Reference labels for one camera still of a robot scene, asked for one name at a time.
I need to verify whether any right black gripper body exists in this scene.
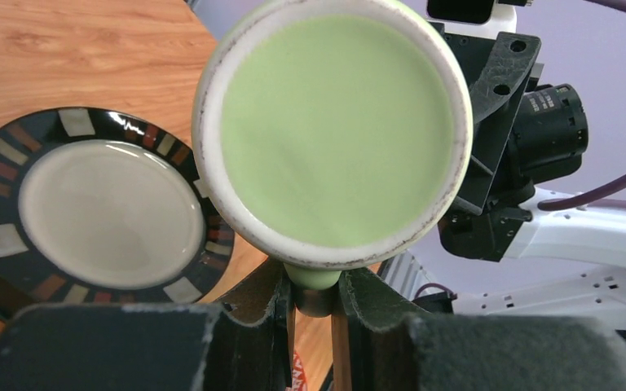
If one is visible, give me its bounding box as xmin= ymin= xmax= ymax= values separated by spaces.
xmin=439 ymin=33 xmax=589 ymax=261

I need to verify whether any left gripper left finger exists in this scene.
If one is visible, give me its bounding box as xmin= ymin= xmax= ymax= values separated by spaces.
xmin=0 ymin=261 xmax=292 ymax=390

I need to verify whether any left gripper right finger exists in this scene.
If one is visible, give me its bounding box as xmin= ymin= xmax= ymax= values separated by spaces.
xmin=337 ymin=269 xmax=626 ymax=390

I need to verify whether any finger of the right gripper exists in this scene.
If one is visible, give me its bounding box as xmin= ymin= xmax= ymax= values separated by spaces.
xmin=469 ymin=32 xmax=541 ymax=124

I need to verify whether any red patterned white bowl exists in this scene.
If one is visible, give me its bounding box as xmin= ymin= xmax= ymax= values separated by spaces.
xmin=288 ymin=351 xmax=308 ymax=391

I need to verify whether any light green mug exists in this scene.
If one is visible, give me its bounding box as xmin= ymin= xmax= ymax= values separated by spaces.
xmin=192 ymin=1 xmax=474 ymax=290

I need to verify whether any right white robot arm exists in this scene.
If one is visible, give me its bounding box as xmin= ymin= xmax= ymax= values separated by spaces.
xmin=412 ymin=29 xmax=626 ymax=332

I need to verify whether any black rimmed white plate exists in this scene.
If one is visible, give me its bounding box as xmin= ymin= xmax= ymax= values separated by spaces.
xmin=0 ymin=107 xmax=235 ymax=303

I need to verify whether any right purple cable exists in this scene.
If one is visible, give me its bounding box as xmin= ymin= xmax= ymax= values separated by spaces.
xmin=536 ymin=0 xmax=626 ymax=213

